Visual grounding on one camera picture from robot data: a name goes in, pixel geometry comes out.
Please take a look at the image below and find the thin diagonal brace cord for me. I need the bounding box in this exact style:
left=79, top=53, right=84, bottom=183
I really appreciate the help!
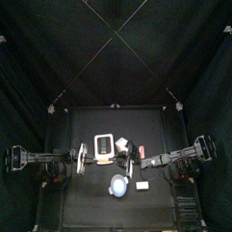
left=45, top=0, right=164, bottom=106
left=75, top=0, right=179, bottom=108

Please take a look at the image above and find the small red toy piece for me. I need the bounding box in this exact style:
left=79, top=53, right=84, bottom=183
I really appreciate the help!
left=138, top=144, right=146, bottom=160

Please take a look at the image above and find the thin cable on right arm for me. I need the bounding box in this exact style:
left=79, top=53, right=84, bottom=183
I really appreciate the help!
left=139, top=161, right=182, bottom=183

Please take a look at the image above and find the white toy cleaver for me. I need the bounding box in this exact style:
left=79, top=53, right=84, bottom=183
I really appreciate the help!
left=124, top=163, right=135, bottom=180

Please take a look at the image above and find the blue toy pot with handles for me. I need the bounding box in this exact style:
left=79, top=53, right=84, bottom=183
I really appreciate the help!
left=107, top=173, right=131, bottom=199

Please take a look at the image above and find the pale wooden toy block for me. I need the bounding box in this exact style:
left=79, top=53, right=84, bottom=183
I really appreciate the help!
left=115, top=137, right=129, bottom=154

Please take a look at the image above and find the small white rectangular block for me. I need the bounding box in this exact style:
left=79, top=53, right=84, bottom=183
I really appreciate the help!
left=135, top=180, right=151, bottom=191

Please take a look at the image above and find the white toy scale with screen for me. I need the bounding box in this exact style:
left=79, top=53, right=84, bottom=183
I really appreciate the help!
left=92, top=133, right=116, bottom=167

